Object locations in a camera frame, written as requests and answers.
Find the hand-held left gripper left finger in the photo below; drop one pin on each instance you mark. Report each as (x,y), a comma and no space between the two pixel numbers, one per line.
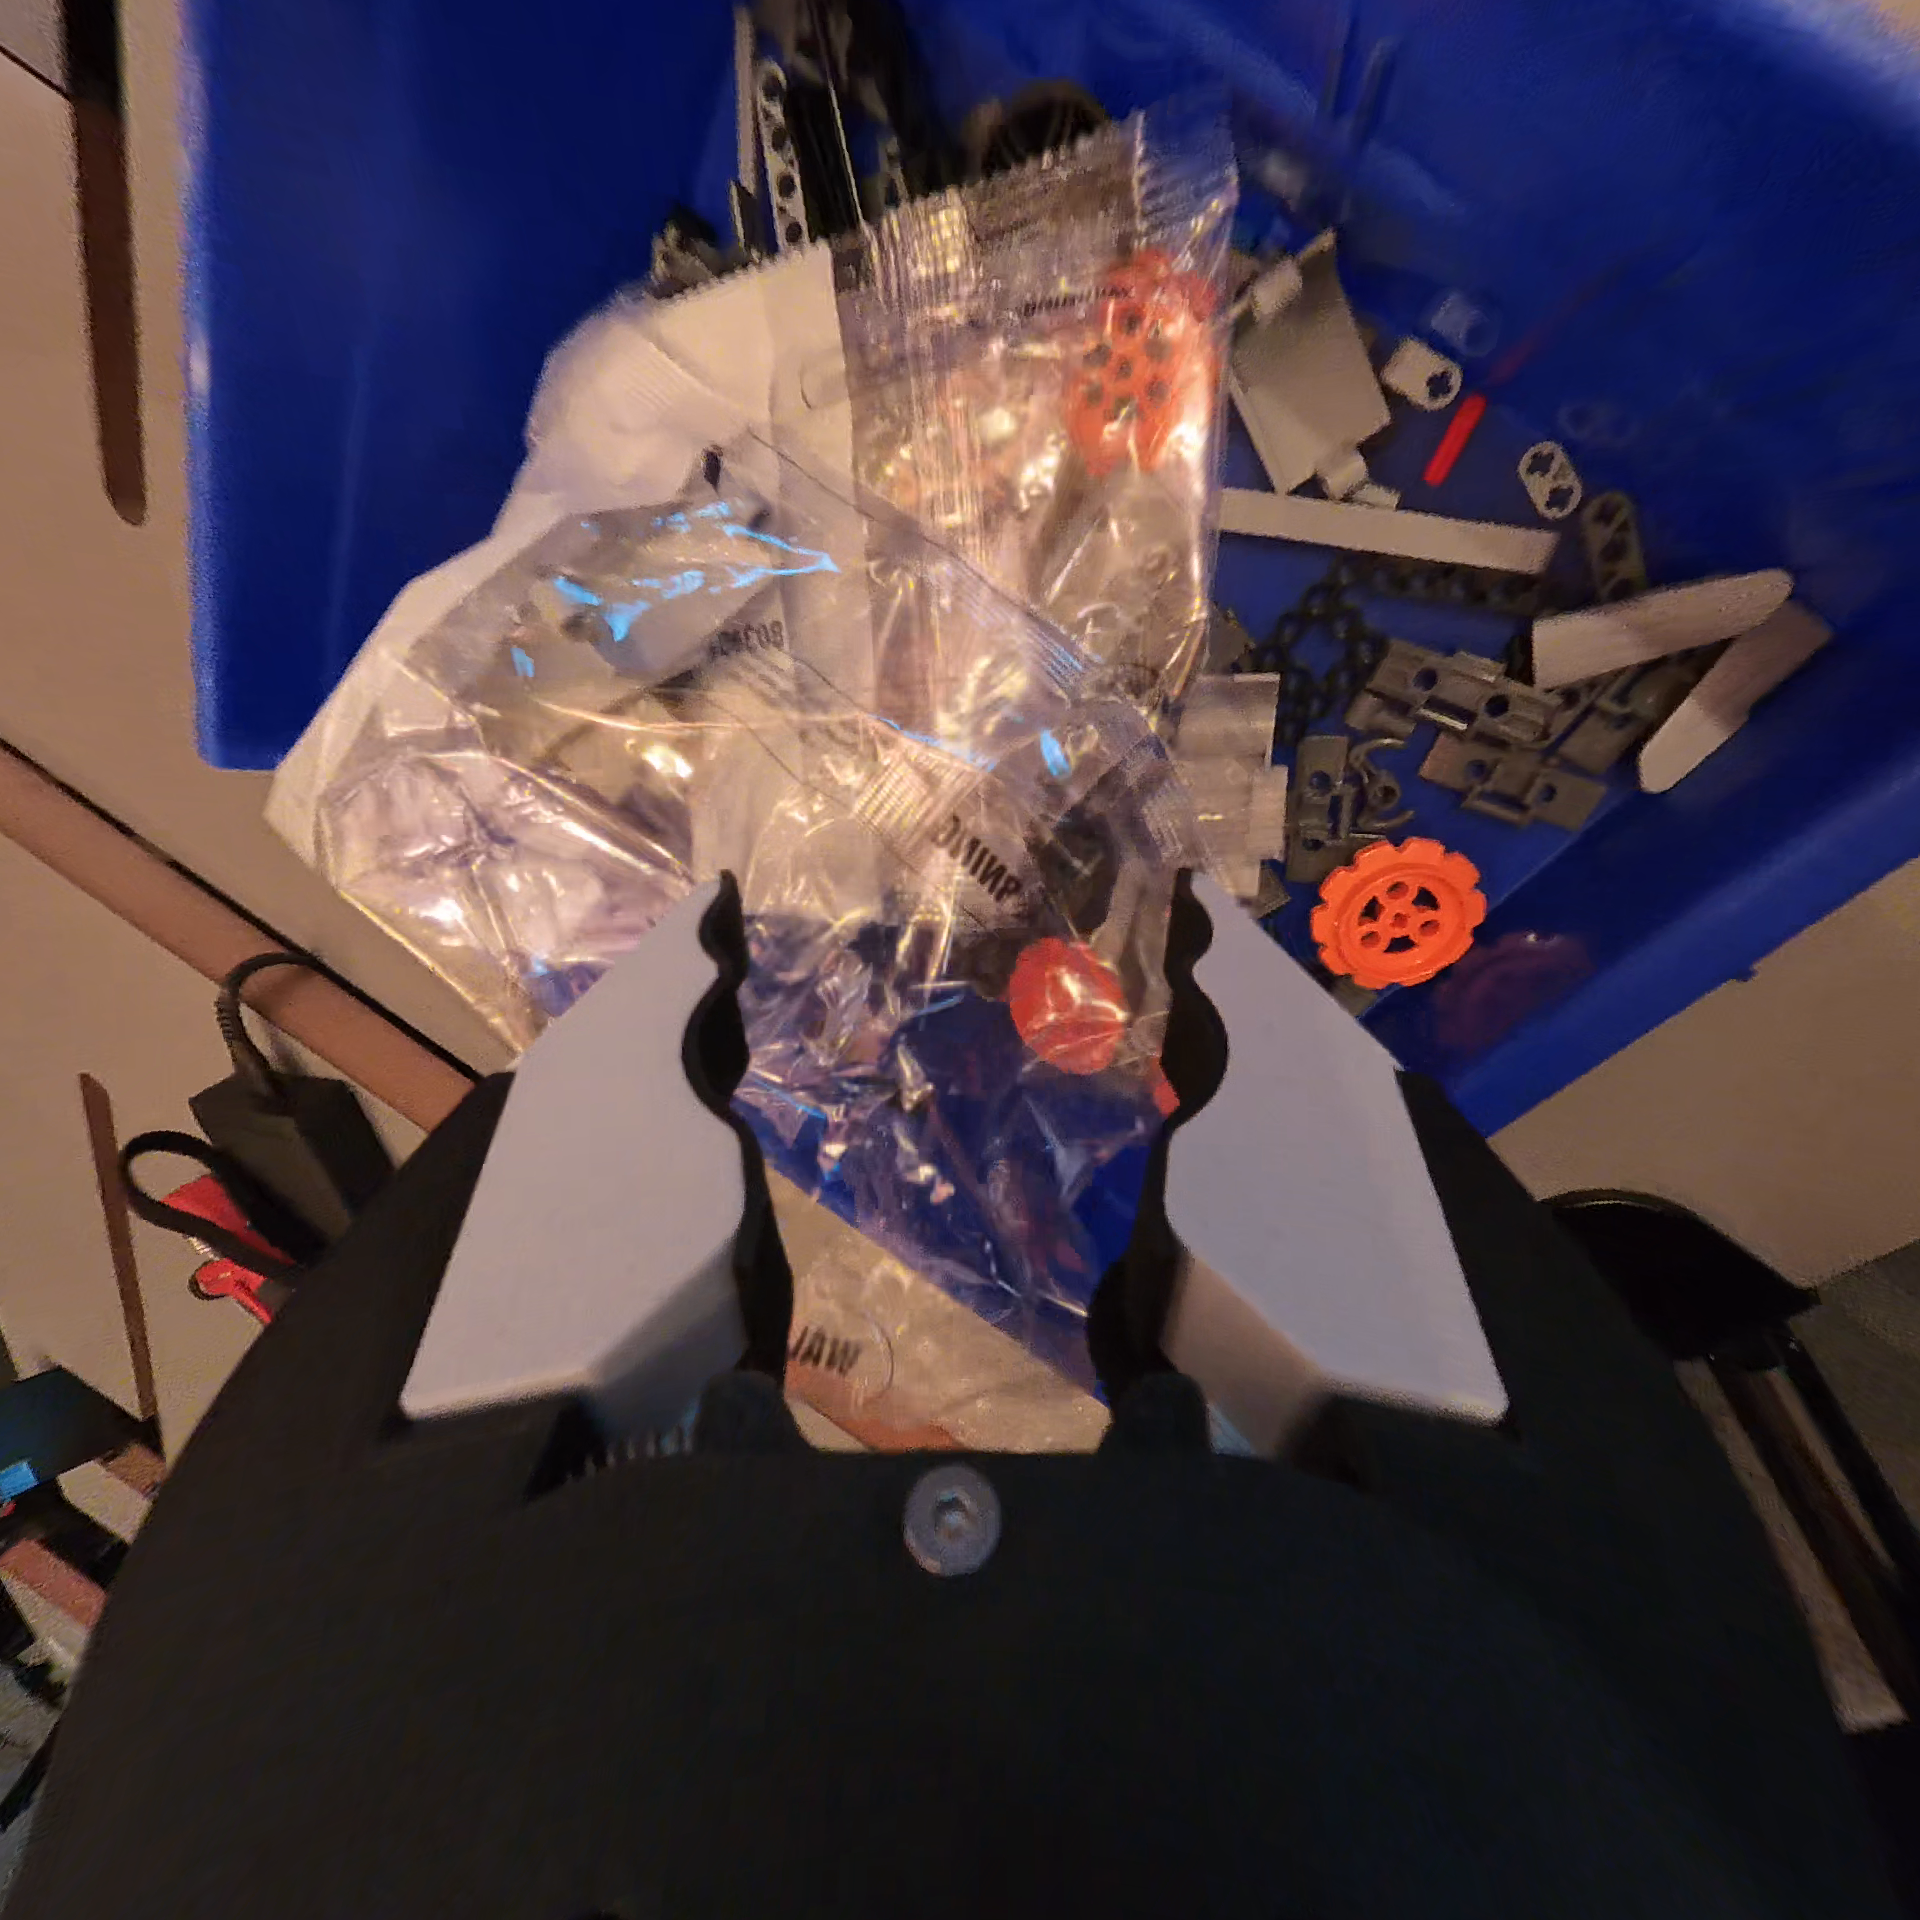
(600,1201)

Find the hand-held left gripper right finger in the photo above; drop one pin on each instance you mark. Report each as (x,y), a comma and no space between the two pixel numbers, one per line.
(1305,1201)

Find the clear plastic bag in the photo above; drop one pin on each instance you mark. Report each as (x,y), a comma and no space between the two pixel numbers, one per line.
(930,1050)

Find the blue plastic bin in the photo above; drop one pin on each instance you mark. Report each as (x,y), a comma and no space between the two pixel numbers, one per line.
(450,300)

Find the orange gear wheel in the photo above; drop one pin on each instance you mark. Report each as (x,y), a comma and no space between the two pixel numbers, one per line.
(1398,912)
(1137,360)

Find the orange round knob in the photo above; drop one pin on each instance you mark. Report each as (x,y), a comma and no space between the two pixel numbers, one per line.
(1068,1008)

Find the black power adapter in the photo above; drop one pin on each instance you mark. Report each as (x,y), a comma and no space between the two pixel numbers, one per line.
(292,1124)

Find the clear bag with grey parts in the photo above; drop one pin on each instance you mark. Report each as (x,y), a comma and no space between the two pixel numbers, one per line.
(569,705)

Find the pile of grey building pieces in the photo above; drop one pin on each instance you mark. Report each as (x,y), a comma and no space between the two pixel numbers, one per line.
(1483,721)

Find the blue and black device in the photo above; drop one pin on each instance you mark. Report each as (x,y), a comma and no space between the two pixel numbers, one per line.
(44,1440)

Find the light grey blade panel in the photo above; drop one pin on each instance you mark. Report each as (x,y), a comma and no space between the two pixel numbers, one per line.
(1734,698)
(1657,621)

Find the long light grey beam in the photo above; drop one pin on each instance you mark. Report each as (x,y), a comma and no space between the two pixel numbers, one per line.
(1380,528)

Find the short dark grey beam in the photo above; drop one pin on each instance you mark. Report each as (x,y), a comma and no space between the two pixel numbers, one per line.
(1612,537)

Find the clear bag with orange gear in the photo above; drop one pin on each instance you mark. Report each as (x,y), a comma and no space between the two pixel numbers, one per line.
(1020,495)

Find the light grey round connector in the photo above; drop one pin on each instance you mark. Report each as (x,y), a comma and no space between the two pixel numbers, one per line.
(1545,476)

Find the red axle pin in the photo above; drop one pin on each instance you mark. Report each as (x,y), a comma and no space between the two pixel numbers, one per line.
(1454,440)

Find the grey flat panel piece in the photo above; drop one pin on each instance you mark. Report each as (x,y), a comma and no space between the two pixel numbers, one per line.
(1305,375)

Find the light grey pin connector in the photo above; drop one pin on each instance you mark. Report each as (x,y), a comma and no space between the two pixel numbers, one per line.
(1422,368)

